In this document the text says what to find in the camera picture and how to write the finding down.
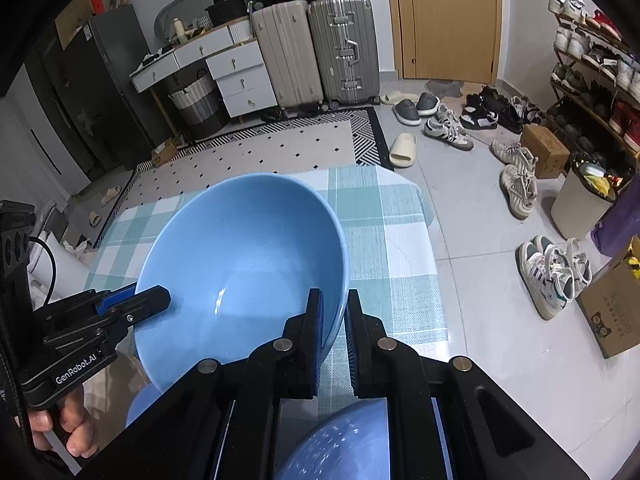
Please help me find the white trash bin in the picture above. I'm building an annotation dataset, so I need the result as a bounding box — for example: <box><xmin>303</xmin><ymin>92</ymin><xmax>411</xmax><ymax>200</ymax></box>
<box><xmin>551</xmin><ymin>153</ymin><xmax>620</xmax><ymax>240</ymax></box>

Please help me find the plaid teal tablecloth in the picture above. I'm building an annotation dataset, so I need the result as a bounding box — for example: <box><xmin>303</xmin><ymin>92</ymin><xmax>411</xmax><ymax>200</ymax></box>
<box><xmin>87</xmin><ymin>166</ymin><xmax>449</xmax><ymax>415</ymax></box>

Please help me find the woven laundry basket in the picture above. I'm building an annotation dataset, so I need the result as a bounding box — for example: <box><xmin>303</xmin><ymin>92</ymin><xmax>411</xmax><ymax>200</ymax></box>
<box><xmin>169</xmin><ymin>74</ymin><xmax>230</xmax><ymax>143</ymax></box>

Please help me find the white desk with drawers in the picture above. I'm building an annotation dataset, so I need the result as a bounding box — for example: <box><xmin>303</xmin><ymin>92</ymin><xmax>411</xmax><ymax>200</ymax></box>
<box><xmin>130</xmin><ymin>18</ymin><xmax>278</xmax><ymax>143</ymax></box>

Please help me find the oval mirror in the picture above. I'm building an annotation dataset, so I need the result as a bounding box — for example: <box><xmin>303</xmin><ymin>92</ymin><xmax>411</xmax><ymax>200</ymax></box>
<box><xmin>154</xmin><ymin>0</ymin><xmax>213</xmax><ymax>44</ymax></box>

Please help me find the white green sneakers pair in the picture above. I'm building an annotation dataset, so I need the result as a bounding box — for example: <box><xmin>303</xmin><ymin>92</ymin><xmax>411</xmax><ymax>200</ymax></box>
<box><xmin>515</xmin><ymin>235</ymin><xmax>592</xmax><ymax>321</ymax></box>

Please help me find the small box on floor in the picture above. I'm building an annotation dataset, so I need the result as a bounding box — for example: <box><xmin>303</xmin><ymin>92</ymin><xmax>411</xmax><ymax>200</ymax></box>
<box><xmin>151</xmin><ymin>139</ymin><xmax>178</xmax><ymax>168</ymax></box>

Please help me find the beige suitcase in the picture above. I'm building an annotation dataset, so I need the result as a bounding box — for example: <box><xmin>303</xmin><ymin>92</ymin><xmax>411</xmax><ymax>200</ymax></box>
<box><xmin>250</xmin><ymin>0</ymin><xmax>324</xmax><ymax>110</ymax></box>

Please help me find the wooden shoe rack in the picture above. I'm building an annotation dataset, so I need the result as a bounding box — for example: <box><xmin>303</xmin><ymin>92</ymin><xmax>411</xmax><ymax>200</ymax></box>
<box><xmin>548</xmin><ymin>0</ymin><xmax>639</xmax><ymax>170</ymax></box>

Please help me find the grey slippers pair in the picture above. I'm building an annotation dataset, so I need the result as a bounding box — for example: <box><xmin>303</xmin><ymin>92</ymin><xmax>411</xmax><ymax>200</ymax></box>
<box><xmin>392</xmin><ymin>91</ymin><xmax>440</xmax><ymax>127</ymax></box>

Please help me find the green printed cardboard box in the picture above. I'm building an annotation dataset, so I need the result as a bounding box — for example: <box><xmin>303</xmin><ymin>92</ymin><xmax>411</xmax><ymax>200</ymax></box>
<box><xmin>577</xmin><ymin>235</ymin><xmax>640</xmax><ymax>359</ymax></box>

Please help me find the small cardboard box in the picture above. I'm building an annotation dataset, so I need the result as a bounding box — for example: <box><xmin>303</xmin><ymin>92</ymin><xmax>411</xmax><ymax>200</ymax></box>
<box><xmin>521</xmin><ymin>125</ymin><xmax>570</xmax><ymax>180</ymax></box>

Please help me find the silver suitcase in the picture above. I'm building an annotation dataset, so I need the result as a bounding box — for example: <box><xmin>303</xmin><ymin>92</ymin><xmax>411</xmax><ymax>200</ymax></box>
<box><xmin>308</xmin><ymin>0</ymin><xmax>380</xmax><ymax>105</ymax></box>

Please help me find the wooden door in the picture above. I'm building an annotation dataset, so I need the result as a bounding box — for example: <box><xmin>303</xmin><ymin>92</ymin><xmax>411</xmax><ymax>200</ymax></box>
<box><xmin>390</xmin><ymin>0</ymin><xmax>502</xmax><ymax>84</ymax></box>

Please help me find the purple plastic bag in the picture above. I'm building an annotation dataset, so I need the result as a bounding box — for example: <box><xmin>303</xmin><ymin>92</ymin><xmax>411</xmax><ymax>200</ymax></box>
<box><xmin>591</xmin><ymin>174</ymin><xmax>640</xmax><ymax>257</ymax></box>

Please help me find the blue bowl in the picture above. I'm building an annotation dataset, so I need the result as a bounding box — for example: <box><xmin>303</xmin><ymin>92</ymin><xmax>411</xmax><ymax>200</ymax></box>
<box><xmin>274</xmin><ymin>399</ymin><xmax>390</xmax><ymax>480</ymax></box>
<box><xmin>126</xmin><ymin>384</ymin><xmax>162</xmax><ymax>426</ymax></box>
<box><xmin>134</xmin><ymin>174</ymin><xmax>349</xmax><ymax>391</ymax></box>

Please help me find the white electric kettle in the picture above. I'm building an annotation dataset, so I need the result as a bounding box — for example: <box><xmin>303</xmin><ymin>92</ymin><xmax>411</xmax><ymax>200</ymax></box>
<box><xmin>27</xmin><ymin>200</ymin><xmax>92</xmax><ymax>309</ymax></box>

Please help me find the cream slide sandal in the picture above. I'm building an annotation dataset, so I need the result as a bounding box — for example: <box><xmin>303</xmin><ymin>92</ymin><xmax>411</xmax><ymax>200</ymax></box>
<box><xmin>388</xmin><ymin>132</ymin><xmax>416</xmax><ymax>169</ymax></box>

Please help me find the person's left hand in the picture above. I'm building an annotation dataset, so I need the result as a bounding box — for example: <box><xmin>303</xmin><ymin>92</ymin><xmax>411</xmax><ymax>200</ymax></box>
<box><xmin>27</xmin><ymin>386</ymin><xmax>98</xmax><ymax>458</ymax></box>

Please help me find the black refrigerator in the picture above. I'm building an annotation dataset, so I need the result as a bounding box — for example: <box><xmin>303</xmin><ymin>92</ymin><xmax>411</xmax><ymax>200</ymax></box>
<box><xmin>26</xmin><ymin>4</ymin><xmax>172</xmax><ymax>181</ymax></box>

